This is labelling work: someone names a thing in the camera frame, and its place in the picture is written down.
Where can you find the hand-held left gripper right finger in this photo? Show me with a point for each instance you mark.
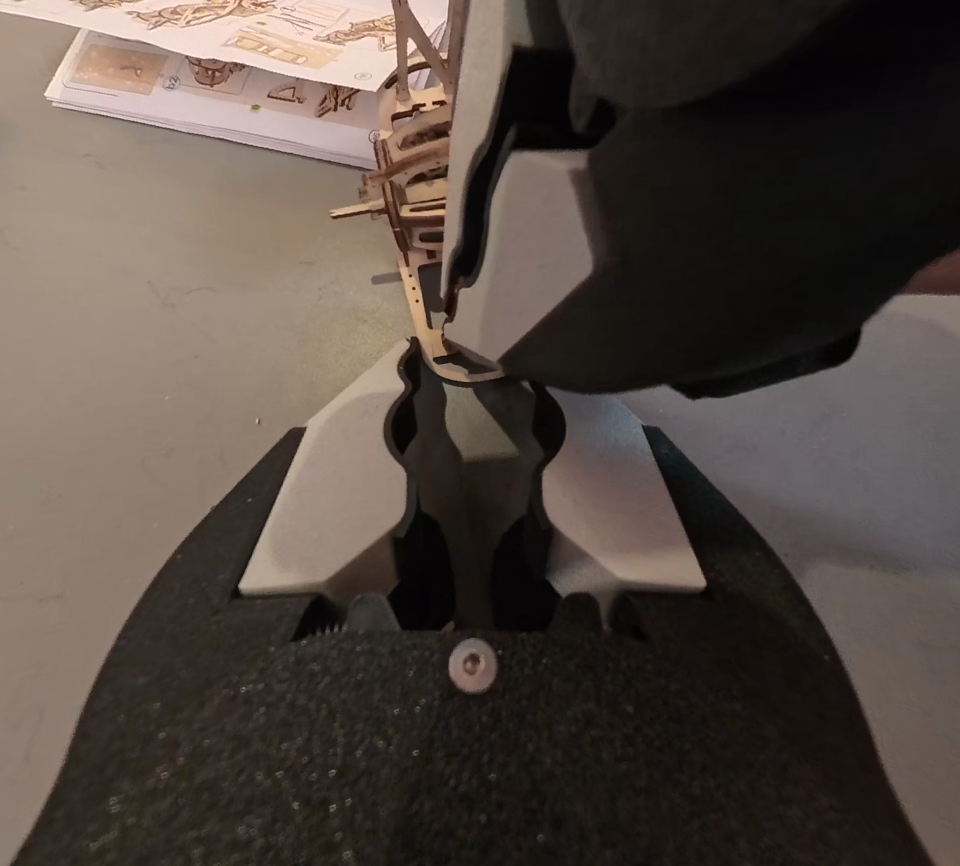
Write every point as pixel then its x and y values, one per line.
pixel 622 506

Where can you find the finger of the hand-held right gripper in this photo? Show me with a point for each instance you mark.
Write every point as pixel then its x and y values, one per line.
pixel 487 18
pixel 525 266

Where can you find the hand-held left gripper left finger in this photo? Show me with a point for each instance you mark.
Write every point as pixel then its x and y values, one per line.
pixel 330 506

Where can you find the wooden model plane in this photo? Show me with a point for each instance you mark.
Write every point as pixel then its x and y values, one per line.
pixel 409 153

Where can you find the grey desk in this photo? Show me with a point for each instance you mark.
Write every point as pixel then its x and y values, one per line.
pixel 150 356

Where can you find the assembly instruction booklet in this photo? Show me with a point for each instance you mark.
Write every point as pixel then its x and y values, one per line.
pixel 187 10

